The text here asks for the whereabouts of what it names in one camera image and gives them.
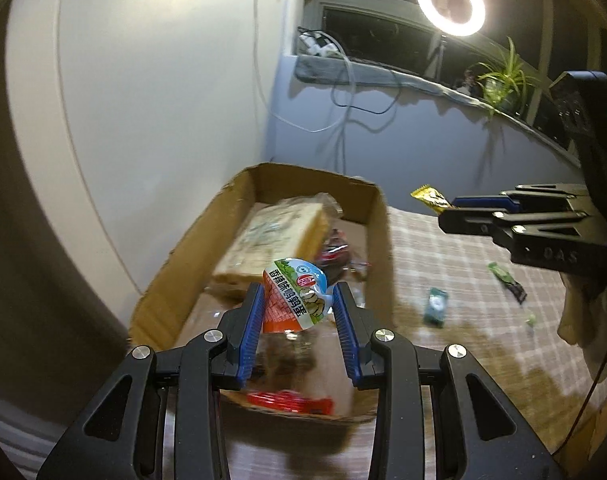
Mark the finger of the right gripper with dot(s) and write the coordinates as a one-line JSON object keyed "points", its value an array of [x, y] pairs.
{"points": [[527, 199], [478, 223]]}

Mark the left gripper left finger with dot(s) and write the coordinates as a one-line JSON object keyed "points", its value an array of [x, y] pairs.
{"points": [[120, 433]]}

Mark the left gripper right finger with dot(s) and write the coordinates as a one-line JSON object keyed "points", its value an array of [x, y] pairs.
{"points": [[479, 433]]}

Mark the green candy packet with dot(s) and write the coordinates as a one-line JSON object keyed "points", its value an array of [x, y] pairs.
{"points": [[506, 279]]}

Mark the yellow snack packet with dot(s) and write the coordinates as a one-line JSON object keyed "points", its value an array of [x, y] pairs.
{"points": [[432, 198]]}

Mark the teal candy packet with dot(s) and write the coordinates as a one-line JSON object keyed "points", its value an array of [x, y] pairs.
{"points": [[436, 307]]}

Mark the egg snack packet orange-green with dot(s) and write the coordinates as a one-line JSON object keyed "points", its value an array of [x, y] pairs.
{"points": [[296, 296]]}

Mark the small green candy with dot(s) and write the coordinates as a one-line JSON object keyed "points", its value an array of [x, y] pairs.
{"points": [[531, 319]]}

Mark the potted spider plant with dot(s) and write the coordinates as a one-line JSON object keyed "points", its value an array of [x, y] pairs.
{"points": [[505, 83]]}

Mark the red-sealed brown snack bag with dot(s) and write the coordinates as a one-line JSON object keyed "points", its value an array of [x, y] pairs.
{"points": [[283, 363]]}

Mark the bagged sliced bread loaf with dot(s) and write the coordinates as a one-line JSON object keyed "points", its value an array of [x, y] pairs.
{"points": [[296, 227]]}

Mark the brown cardboard box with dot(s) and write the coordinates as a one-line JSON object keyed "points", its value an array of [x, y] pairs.
{"points": [[180, 302]]}

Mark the grey windowsill cloth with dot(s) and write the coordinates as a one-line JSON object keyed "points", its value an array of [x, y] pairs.
{"points": [[333, 72]]}

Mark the white power strip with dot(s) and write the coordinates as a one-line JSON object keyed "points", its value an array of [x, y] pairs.
{"points": [[316, 44]]}

